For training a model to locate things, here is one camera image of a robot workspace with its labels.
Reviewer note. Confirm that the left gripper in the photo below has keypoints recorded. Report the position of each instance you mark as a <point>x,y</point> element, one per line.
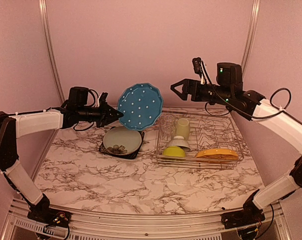
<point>105,117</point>

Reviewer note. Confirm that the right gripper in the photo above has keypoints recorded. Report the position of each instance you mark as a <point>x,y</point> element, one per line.
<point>189,83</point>

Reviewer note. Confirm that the light green round plate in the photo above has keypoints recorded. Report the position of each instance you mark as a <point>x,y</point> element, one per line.
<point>122,141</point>

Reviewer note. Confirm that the blue polka dot plate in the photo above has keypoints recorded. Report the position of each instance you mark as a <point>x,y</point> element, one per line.
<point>141,106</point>

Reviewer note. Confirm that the black floral square plate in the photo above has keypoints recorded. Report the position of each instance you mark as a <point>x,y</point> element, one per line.
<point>131,156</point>

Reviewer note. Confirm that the orange polka dot plate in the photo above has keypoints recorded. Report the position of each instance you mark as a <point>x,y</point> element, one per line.
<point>218,153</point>

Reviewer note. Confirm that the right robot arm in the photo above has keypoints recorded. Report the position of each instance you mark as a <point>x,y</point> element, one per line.
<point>253,106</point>

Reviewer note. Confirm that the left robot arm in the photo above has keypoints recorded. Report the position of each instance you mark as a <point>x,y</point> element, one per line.
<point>83,105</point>

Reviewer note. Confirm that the pale green mug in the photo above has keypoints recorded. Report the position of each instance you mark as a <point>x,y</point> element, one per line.
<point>182,128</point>

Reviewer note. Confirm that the clear glass blue flower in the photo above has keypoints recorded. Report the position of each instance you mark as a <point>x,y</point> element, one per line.
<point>166,132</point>

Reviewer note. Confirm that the white patterned bowl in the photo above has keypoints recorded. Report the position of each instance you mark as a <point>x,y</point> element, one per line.
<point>181,142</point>

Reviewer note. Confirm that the lime green bowl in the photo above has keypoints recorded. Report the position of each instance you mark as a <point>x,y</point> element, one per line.
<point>174,151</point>

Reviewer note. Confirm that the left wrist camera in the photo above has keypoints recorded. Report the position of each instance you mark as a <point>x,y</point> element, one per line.
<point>102,99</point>

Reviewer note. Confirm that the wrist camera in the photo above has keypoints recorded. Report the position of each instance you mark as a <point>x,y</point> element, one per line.
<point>199,70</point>
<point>102,99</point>

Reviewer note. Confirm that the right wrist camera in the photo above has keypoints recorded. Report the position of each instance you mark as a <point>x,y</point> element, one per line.
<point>199,70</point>

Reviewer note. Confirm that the metal wire dish rack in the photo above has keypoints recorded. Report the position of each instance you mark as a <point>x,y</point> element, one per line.
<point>206,132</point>

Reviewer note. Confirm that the right aluminium frame post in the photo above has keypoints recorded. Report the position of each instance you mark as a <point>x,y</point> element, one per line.
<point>251,34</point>

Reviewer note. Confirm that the aluminium frame post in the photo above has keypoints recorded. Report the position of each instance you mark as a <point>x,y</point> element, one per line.
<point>50,49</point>
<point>251,34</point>

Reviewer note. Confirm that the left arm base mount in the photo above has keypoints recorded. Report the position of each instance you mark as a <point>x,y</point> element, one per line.
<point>50,217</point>

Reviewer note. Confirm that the left aluminium frame post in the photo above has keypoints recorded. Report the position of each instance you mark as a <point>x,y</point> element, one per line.
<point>50,49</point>

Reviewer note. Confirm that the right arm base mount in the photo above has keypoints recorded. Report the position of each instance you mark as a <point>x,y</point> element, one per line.
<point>240,218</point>

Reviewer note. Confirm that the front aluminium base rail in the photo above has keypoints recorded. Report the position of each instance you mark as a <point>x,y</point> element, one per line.
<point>92,225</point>

